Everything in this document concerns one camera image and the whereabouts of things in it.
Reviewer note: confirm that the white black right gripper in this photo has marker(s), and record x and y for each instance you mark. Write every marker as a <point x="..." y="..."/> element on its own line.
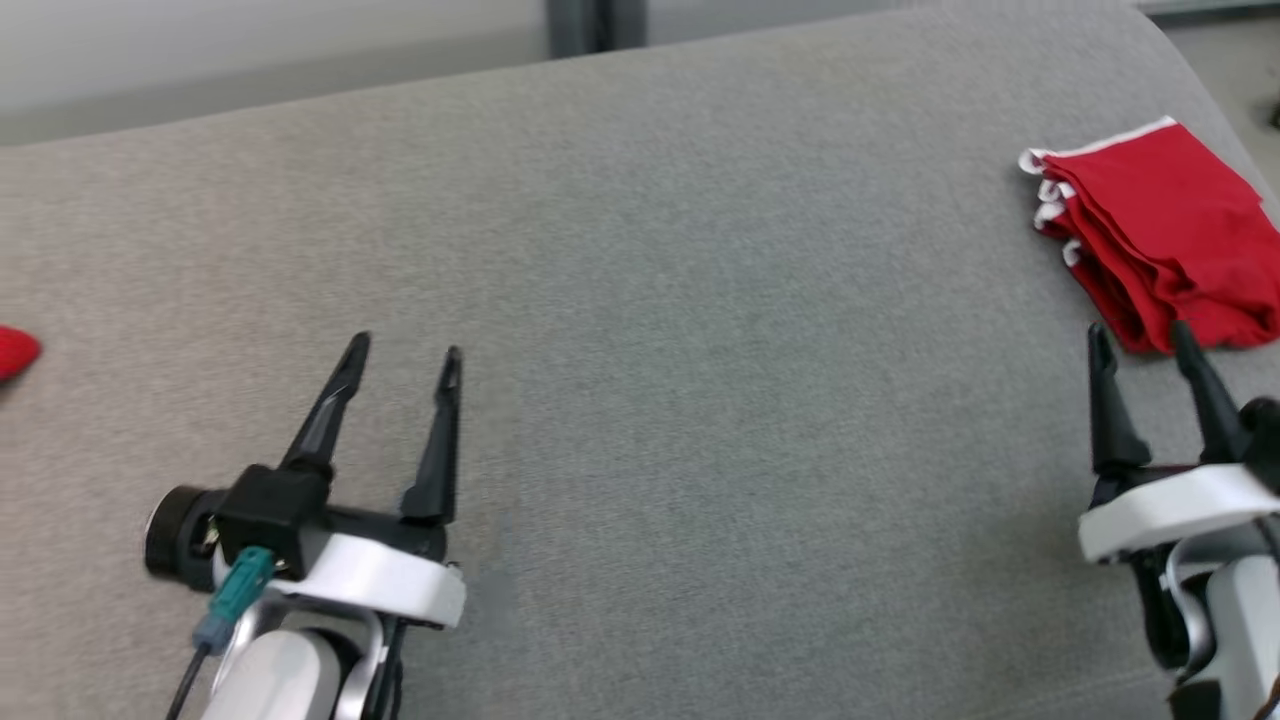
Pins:
<point x="1170" y="510"/>

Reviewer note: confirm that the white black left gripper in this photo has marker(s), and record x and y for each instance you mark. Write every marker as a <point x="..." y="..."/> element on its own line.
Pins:
<point x="390" y="585"/>

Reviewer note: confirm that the red shorts with white trim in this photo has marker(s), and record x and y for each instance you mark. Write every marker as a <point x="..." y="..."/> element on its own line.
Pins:
<point x="1170" y="230"/>

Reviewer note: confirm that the red white basketball jersey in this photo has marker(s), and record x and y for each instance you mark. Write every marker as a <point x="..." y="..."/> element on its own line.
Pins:
<point x="15" y="352"/>

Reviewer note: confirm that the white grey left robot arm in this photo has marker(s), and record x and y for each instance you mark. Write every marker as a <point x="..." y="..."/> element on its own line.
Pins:
<point x="280" y="680"/>

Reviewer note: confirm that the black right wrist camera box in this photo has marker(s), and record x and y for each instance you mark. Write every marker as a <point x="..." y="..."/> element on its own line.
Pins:
<point x="1265" y="440"/>

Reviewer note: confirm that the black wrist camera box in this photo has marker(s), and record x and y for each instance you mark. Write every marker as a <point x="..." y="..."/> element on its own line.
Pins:
<point x="270" y="515"/>
<point x="1265" y="440"/>

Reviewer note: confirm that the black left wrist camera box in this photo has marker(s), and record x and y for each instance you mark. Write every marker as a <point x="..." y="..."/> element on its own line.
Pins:
<point x="270" y="515"/>

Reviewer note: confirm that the grey upright post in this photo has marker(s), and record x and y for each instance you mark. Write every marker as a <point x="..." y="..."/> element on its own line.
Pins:
<point x="595" y="25"/>

